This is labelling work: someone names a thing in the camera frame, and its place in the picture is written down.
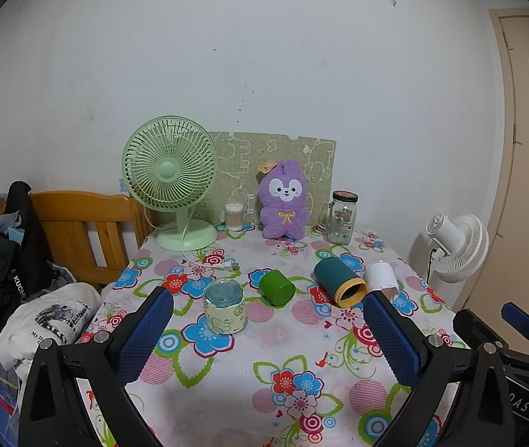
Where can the white printed shirt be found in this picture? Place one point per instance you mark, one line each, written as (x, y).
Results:
(36, 330)

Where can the floral tablecloth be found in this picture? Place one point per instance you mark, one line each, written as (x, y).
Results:
(246, 372)

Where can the wooden bed headboard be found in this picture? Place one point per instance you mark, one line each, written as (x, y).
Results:
(69, 209)

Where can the glass cup with green label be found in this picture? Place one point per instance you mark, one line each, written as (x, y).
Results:
(225, 309)

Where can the white cup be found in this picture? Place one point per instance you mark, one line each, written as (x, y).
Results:
(381, 277)

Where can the white standing fan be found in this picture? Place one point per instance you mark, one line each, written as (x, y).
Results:
(460, 249)

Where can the green desk fan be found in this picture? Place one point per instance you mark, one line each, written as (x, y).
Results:
(170, 170)

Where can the cotton swab jar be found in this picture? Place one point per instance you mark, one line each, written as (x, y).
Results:
(233, 218)

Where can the green patterned foam board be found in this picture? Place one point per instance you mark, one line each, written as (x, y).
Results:
(246, 149)

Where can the purple plush toy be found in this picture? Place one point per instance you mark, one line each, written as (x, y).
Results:
(285, 214)

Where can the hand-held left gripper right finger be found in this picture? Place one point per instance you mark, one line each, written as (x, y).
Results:
(395, 340)

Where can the teal cup with yellow rim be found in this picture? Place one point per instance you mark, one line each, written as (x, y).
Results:
(336, 277)

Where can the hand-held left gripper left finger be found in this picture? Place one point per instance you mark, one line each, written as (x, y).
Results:
(145, 335)

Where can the glass jar mug with lid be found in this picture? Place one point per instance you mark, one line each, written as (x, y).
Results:
(341, 223)

